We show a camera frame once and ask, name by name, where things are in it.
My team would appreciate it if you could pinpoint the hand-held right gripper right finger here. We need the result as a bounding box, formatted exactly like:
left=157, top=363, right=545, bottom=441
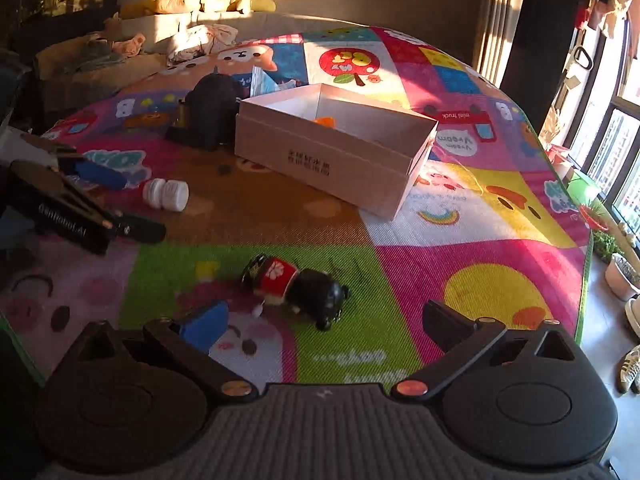
left=390, top=300, right=586, bottom=403

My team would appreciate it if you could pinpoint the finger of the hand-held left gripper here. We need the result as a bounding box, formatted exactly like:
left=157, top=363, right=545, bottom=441
left=20, top=132, right=130, bottom=192
left=10, top=160, right=167, bottom=246

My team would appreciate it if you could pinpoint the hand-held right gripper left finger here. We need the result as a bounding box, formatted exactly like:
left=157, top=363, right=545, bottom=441
left=65, top=300, right=258, bottom=402

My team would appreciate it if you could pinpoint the white pill bottle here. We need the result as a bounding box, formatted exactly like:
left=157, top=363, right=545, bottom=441
left=142, top=178, right=190, bottom=213

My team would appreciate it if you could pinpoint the black toy dog red vest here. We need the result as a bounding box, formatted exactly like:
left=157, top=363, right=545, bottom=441
left=240, top=254, right=352, bottom=332

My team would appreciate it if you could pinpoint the dark plush toy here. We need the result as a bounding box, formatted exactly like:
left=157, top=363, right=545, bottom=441
left=165, top=74, right=242, bottom=152

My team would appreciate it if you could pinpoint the blue tissue packet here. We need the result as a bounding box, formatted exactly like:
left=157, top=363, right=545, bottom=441
left=250, top=66, right=297, bottom=97

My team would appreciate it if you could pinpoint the white cardboard box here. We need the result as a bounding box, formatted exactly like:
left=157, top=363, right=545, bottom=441
left=234, top=82, right=440, bottom=221

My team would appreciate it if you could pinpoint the colourful cartoon play mat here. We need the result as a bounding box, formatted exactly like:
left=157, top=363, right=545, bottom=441
left=0, top=25, right=597, bottom=396

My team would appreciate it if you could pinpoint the grey green cloth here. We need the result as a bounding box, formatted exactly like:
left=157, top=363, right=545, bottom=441
left=75, top=35, right=126, bottom=73

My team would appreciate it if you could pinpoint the beige sofa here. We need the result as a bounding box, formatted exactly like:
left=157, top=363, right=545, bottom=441
left=35, top=10, right=351, bottom=111

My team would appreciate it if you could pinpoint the white pink crumpled cloth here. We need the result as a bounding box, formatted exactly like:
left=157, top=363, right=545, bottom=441
left=165, top=24, right=240, bottom=66

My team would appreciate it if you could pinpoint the white flower pot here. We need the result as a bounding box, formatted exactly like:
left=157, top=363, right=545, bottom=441
left=604, top=252, right=640, bottom=302

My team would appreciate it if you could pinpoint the white shoe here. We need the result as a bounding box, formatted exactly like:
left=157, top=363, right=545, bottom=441
left=624, top=296, right=640, bottom=337

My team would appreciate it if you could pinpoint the patterned shoe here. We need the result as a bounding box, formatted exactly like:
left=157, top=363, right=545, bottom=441
left=615, top=345, right=640, bottom=394

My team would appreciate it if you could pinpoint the dark curtain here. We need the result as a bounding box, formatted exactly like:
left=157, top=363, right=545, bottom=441
left=500, top=0, right=616, bottom=131

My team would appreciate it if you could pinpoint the beige curtain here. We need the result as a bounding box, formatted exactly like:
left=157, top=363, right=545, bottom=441
left=475, top=0, right=531, bottom=86

